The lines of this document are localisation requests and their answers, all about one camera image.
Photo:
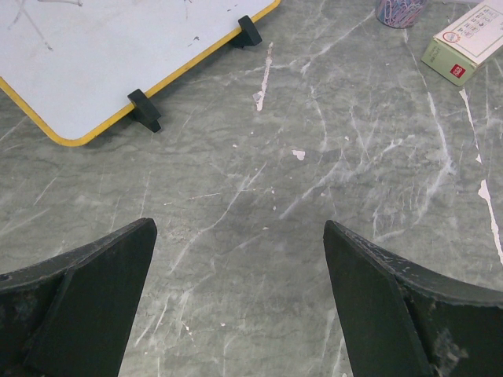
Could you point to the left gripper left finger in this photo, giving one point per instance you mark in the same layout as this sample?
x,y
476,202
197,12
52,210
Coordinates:
x,y
72,314

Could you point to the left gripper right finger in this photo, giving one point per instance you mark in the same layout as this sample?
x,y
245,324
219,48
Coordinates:
x,y
401,319

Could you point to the black whiteboard foot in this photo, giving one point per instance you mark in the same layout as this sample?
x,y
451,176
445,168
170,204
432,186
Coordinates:
x,y
248,36
144,111

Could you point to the white green staples box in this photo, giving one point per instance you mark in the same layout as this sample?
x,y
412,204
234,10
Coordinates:
x,y
459,50

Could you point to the clear cup of paperclips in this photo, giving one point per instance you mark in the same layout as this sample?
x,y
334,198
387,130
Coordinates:
x,y
399,14

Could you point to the small whiteboard yellow frame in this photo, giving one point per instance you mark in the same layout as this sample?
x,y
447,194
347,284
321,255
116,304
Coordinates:
x,y
72,65

